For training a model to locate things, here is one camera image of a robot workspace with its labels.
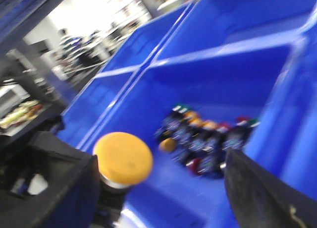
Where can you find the pile of push buttons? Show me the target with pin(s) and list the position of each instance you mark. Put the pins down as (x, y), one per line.
(202, 145)

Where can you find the blue plastic bin right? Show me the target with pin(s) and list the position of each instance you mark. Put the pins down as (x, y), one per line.
(113, 78)

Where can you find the blue plastic bin left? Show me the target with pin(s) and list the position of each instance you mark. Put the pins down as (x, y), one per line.
(275, 83)

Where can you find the yellow push button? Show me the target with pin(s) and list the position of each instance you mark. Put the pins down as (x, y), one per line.
(124, 160)

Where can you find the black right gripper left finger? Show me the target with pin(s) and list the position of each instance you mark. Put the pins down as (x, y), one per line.
(46, 183)

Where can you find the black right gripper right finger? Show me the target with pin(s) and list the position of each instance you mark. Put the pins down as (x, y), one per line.
(259, 199)

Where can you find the blue bin rear left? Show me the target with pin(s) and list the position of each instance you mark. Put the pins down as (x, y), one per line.
(212, 23)

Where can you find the blue plastic bin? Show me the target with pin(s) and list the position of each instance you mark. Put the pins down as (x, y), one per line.
(113, 78)
(275, 83)

